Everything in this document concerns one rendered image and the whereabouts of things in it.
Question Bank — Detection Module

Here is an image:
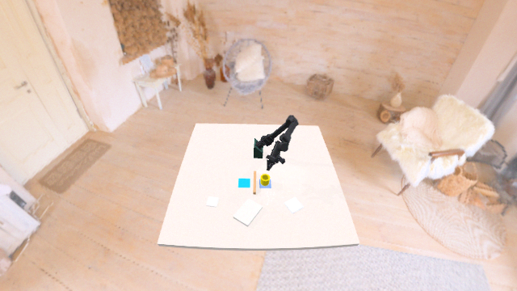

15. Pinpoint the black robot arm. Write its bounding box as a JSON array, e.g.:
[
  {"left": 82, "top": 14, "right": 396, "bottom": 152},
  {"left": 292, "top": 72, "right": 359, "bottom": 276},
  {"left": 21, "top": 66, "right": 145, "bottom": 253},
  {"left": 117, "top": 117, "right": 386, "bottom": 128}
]
[{"left": 256, "top": 115, "right": 298, "bottom": 165}]

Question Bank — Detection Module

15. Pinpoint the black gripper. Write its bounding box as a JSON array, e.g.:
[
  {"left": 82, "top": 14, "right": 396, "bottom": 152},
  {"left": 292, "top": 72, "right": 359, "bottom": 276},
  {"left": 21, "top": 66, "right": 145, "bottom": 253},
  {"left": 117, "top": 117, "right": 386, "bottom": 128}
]
[{"left": 266, "top": 149, "right": 280, "bottom": 171}]

